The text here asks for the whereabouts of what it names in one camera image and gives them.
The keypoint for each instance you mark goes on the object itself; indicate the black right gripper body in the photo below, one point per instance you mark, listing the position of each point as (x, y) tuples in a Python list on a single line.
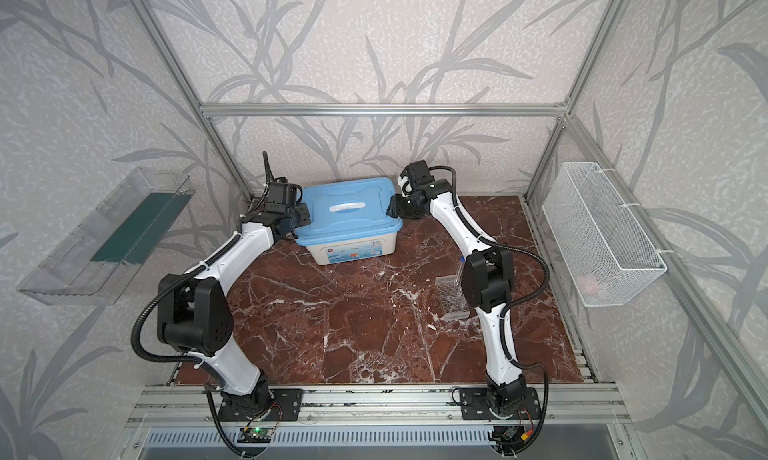
[(395, 205)]

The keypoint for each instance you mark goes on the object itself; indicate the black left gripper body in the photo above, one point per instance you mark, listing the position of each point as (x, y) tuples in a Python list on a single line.
[(300, 215)]

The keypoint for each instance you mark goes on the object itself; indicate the light blue bin lid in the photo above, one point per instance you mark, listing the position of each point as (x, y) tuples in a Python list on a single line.
[(348, 210)]

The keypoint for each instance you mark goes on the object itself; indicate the white plastic storage bin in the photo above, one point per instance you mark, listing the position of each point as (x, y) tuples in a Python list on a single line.
[(355, 249)]

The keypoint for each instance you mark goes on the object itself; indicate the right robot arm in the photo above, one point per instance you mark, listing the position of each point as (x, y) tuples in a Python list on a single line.
[(488, 274)]

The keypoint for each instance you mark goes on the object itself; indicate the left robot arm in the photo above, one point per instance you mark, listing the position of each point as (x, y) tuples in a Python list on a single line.
[(190, 320)]

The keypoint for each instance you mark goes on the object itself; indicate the clear acrylic test tube rack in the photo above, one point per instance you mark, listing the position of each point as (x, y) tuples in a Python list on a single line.
[(451, 299)]

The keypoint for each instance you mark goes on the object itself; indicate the pink object in basket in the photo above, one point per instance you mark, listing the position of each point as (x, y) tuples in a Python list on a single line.
[(590, 285)]

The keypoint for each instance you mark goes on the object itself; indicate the green circuit board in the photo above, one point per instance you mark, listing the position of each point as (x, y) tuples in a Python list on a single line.
[(255, 435)]

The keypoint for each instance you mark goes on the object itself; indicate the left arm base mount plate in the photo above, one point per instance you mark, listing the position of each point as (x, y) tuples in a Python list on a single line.
[(261, 405)]

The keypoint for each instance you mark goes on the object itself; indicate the clear wall shelf green liner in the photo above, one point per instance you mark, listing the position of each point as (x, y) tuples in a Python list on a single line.
[(94, 264)]

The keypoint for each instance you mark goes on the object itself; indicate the white wire mesh basket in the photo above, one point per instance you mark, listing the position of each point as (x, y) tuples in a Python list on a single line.
[(598, 233)]

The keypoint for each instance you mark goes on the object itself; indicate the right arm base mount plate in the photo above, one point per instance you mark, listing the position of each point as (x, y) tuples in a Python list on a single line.
[(478, 404)]

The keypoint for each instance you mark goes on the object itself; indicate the aluminium front rail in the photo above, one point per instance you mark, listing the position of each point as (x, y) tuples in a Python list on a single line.
[(363, 404)]

